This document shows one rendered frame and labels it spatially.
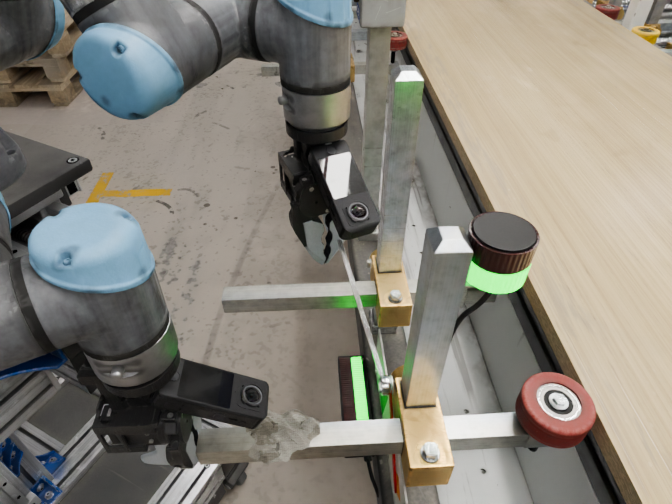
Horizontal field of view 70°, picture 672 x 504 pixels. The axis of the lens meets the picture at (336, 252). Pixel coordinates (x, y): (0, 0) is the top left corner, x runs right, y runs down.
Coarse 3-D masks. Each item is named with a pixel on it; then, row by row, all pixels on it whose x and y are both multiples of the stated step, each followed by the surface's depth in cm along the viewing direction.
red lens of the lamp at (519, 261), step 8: (472, 224) 43; (536, 232) 42; (472, 240) 42; (472, 248) 42; (480, 248) 41; (488, 248) 41; (536, 248) 41; (480, 256) 42; (488, 256) 41; (496, 256) 40; (504, 256) 40; (512, 256) 40; (520, 256) 40; (528, 256) 41; (480, 264) 42; (488, 264) 41; (496, 264) 41; (504, 264) 41; (512, 264) 41; (520, 264) 41; (528, 264) 42; (496, 272) 42; (504, 272) 41; (512, 272) 41
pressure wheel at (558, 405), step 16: (528, 384) 56; (544, 384) 56; (560, 384) 56; (576, 384) 56; (528, 400) 54; (544, 400) 55; (560, 400) 54; (576, 400) 54; (592, 400) 54; (528, 416) 54; (544, 416) 53; (560, 416) 53; (576, 416) 53; (592, 416) 53; (528, 432) 54; (544, 432) 52; (560, 432) 51; (576, 432) 51; (528, 448) 61; (560, 448) 53
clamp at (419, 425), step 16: (400, 368) 62; (400, 384) 60; (400, 400) 58; (400, 416) 57; (416, 416) 57; (432, 416) 57; (416, 432) 55; (432, 432) 55; (416, 448) 54; (448, 448) 54; (416, 464) 52; (432, 464) 52; (448, 464) 52; (416, 480) 54; (432, 480) 55; (448, 480) 55
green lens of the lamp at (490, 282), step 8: (472, 264) 43; (472, 272) 43; (480, 272) 42; (488, 272) 42; (520, 272) 42; (472, 280) 44; (480, 280) 43; (488, 280) 42; (496, 280) 42; (504, 280) 42; (512, 280) 42; (520, 280) 43; (480, 288) 43; (488, 288) 43; (496, 288) 43; (504, 288) 43; (512, 288) 43
